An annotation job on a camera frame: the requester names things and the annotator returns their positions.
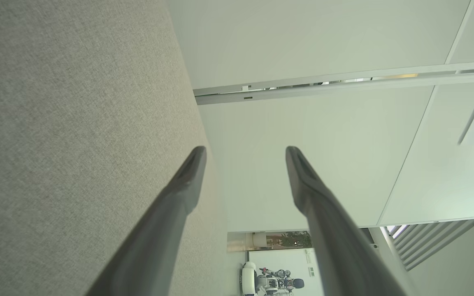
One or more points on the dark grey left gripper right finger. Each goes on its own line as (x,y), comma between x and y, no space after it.
(335,242)

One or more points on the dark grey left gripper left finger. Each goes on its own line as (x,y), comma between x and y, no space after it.
(159,230)

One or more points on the green leafy plant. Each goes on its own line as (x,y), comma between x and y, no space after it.
(296,239)

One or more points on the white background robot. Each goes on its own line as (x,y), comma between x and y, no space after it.
(270,283)

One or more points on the grey slatted window blind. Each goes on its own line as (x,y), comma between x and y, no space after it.
(430,240)

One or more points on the grey metal partition post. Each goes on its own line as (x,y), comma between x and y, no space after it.
(344,85)

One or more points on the grey fabric sofa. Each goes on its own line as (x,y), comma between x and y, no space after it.
(76,123)

